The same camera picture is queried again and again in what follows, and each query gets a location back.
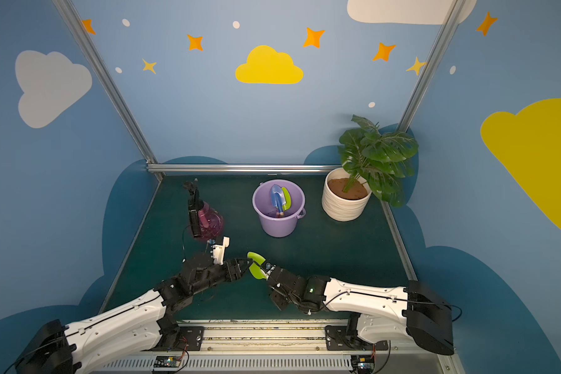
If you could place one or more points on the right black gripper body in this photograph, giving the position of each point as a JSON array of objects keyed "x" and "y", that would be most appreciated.
[{"x": 273, "y": 276}]

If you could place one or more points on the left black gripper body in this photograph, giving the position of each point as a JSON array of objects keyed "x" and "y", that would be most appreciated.
[{"x": 229, "y": 269}]

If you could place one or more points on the green trowel blue-tipped handle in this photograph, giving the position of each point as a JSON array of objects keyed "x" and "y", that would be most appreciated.
[{"x": 255, "y": 267}]

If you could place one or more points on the purple plastic bucket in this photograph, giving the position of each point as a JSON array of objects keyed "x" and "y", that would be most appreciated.
[{"x": 273, "y": 222}]

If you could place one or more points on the pink spray bottle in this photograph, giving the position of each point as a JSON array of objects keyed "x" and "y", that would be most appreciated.
[{"x": 206, "y": 224}]

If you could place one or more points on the purple toy scoop pink handle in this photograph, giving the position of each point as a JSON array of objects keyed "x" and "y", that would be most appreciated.
[{"x": 274, "y": 214}]

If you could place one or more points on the blue shovel wooden handle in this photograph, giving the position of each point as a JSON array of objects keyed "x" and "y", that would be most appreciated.
[{"x": 277, "y": 198}]

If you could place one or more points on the green trowel yellow handle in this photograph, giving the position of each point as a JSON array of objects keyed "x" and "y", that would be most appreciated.
[{"x": 286, "y": 199}]

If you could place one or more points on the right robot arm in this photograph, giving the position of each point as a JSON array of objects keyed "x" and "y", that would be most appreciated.
[{"x": 413, "y": 311}]

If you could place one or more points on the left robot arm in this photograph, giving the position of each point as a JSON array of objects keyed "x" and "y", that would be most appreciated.
[{"x": 142, "y": 324}]

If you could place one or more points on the right circuit board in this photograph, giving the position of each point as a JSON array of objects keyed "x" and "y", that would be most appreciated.
[{"x": 362, "y": 364}]

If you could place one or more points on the circuit board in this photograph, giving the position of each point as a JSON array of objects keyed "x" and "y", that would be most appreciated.
[
  {"x": 362, "y": 364},
  {"x": 168, "y": 362}
]

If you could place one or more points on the left circuit board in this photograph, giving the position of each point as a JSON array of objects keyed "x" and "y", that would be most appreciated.
[{"x": 168, "y": 362}]

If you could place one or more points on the green artificial plant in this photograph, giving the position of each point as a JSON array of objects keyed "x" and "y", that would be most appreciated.
[{"x": 381, "y": 159}]

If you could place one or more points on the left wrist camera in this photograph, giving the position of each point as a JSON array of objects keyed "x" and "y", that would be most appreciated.
[{"x": 218, "y": 248}]

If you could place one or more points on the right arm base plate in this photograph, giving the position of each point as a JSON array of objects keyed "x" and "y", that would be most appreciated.
[{"x": 340, "y": 338}]

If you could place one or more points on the aluminium front rail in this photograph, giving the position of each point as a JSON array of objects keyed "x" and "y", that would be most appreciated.
[{"x": 282, "y": 346}]

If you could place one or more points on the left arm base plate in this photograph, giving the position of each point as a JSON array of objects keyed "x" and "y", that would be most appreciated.
[{"x": 181, "y": 338}]

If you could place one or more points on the aluminium back frame bar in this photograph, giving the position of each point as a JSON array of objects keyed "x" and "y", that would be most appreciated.
[{"x": 238, "y": 169}]

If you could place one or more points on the left aluminium frame post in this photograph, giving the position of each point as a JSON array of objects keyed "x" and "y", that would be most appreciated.
[{"x": 70, "y": 16}]

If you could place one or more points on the aluminium frame post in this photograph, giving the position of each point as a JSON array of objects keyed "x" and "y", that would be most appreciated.
[
  {"x": 439, "y": 48},
  {"x": 70, "y": 16}
]

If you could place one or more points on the right aluminium frame post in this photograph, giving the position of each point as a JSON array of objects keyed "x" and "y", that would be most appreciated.
[{"x": 439, "y": 48}]

